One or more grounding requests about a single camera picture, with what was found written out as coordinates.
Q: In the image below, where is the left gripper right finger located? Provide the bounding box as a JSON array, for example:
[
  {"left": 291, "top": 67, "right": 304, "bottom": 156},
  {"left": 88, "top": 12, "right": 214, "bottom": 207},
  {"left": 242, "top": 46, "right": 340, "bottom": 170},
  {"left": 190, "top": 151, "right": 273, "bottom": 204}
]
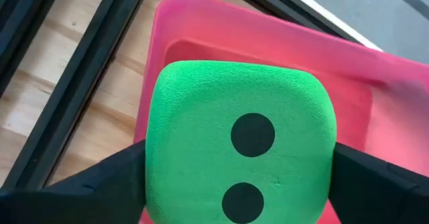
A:
[{"left": 329, "top": 142, "right": 429, "bottom": 224}]

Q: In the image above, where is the large green foam die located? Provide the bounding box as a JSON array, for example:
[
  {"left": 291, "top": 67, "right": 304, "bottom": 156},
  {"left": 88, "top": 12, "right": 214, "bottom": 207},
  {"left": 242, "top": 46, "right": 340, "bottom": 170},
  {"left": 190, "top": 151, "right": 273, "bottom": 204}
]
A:
[{"left": 144, "top": 60, "right": 338, "bottom": 224}]

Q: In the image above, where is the pink translucent plastic bin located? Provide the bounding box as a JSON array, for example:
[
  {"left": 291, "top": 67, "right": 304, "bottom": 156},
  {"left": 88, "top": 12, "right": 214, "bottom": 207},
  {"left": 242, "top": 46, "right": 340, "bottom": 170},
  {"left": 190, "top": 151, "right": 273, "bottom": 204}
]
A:
[{"left": 133, "top": 0, "right": 429, "bottom": 224}]

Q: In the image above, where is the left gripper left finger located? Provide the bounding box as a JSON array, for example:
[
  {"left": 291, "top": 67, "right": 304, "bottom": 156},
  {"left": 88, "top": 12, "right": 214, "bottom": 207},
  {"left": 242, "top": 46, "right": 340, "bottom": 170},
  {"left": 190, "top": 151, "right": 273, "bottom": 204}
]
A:
[{"left": 0, "top": 139, "right": 147, "bottom": 224}]

